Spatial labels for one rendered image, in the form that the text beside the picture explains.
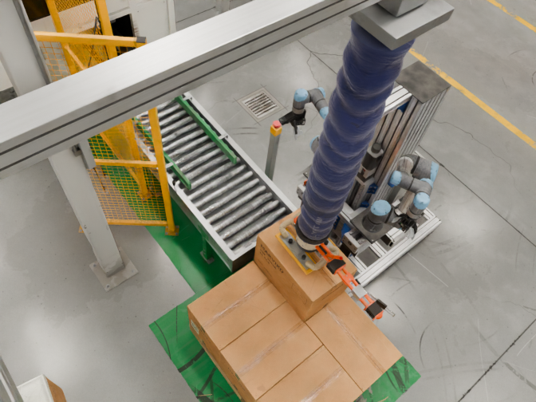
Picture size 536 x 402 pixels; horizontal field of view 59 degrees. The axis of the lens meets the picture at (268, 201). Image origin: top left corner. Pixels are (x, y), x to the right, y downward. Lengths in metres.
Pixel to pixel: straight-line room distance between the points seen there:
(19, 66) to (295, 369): 2.42
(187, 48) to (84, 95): 0.27
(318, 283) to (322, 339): 0.48
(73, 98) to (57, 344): 3.21
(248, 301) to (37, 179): 2.45
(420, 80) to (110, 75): 2.04
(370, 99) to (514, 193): 3.69
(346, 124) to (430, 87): 0.91
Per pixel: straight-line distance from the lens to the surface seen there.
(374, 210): 3.18
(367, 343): 3.56
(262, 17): 1.31
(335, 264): 2.98
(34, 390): 3.02
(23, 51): 2.41
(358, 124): 2.05
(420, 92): 2.80
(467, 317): 4.56
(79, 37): 2.82
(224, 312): 3.48
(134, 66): 1.17
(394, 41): 1.65
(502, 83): 6.59
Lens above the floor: 3.82
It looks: 57 degrees down
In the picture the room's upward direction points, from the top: 10 degrees clockwise
